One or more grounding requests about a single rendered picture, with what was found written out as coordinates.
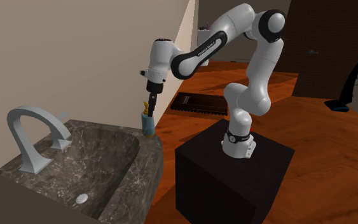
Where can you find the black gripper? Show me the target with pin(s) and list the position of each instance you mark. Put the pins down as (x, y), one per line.
(155, 86)

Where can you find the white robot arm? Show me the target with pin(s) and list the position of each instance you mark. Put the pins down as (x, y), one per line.
(259, 77)

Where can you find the blue soap dispenser bottle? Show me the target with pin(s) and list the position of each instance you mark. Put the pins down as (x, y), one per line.
(148, 125)

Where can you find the black floor grate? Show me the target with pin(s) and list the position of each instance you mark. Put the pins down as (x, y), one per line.
(200, 103)

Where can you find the dark marble sink basin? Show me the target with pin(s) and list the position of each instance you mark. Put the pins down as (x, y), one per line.
(104, 164)

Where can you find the white cabinet with small items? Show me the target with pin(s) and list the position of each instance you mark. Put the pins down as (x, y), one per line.
(202, 37)

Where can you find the black robot stand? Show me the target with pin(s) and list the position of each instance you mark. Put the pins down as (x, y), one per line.
(225, 173)

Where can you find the grey arched faucet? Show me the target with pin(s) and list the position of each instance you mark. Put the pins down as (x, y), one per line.
(20, 133)

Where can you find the dark wooden door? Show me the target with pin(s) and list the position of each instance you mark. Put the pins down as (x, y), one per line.
(324, 46)

